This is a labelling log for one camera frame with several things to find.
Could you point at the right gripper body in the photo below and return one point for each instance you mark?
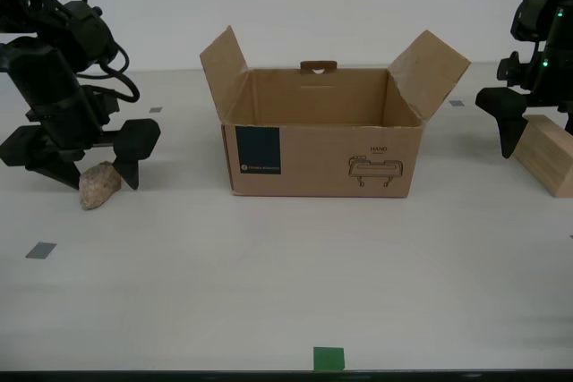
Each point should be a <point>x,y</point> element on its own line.
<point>550,82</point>

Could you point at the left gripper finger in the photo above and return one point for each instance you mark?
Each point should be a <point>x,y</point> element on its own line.
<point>134,142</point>
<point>40,156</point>

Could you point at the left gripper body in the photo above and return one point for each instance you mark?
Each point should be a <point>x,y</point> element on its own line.
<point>53,95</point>

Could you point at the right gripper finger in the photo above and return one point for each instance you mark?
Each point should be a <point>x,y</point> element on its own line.
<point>569,119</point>
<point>508,118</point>

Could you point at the light wooden block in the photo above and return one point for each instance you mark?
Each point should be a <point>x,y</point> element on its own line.
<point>546,163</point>

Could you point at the pinkish speckled granite rock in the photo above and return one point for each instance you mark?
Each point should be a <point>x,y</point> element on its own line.
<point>98,189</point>

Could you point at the brown cardboard box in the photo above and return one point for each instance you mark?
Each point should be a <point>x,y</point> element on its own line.
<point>322,163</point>

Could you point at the green tape square marker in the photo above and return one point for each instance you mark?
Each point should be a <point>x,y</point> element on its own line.
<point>329,359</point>

